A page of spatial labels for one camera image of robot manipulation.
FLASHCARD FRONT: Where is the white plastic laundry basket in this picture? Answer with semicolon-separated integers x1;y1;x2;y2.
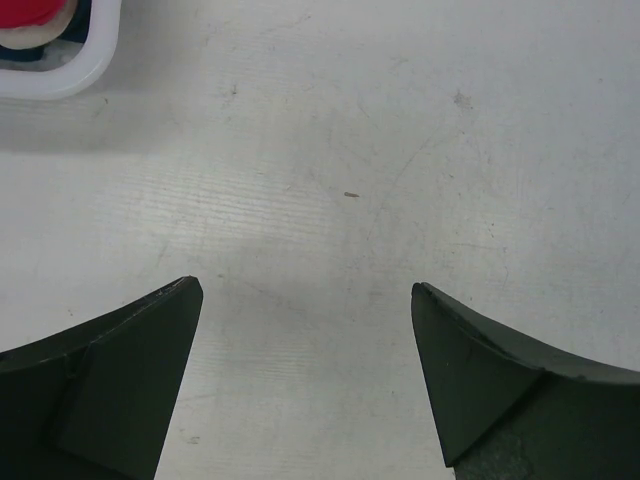
1;1;122;100

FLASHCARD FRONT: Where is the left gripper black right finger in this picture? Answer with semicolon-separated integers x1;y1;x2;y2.
411;283;639;479

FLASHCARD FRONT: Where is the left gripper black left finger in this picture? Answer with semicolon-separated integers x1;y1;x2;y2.
1;276;203;479

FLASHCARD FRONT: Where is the red pink t-shirt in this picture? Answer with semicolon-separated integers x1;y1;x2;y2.
0;0;66;29

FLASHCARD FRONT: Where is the dark navy garment in basket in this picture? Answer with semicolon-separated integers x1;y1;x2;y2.
1;1;92;63

